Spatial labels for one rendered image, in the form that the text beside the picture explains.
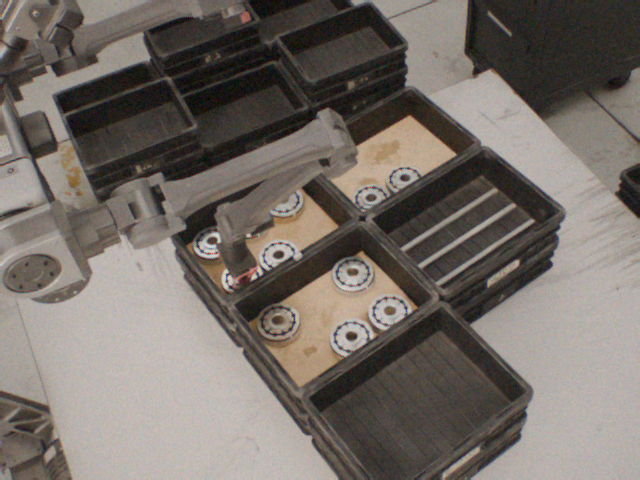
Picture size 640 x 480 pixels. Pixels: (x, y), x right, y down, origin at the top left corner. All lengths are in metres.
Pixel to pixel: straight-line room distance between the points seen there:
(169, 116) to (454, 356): 1.53
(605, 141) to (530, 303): 1.52
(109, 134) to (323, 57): 0.83
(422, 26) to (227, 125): 1.32
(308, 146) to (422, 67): 2.42
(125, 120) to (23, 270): 1.71
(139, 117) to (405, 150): 1.12
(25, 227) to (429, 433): 0.95
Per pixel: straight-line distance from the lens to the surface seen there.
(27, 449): 2.67
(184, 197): 1.46
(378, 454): 1.85
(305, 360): 1.96
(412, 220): 2.19
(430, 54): 3.94
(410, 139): 2.38
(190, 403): 2.10
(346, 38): 3.26
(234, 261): 1.97
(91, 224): 1.43
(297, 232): 2.18
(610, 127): 3.68
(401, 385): 1.92
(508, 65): 3.49
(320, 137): 1.48
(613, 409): 2.10
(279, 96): 3.21
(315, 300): 2.05
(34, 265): 1.43
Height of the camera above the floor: 2.52
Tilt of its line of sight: 52 degrees down
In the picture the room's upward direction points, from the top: 7 degrees counter-clockwise
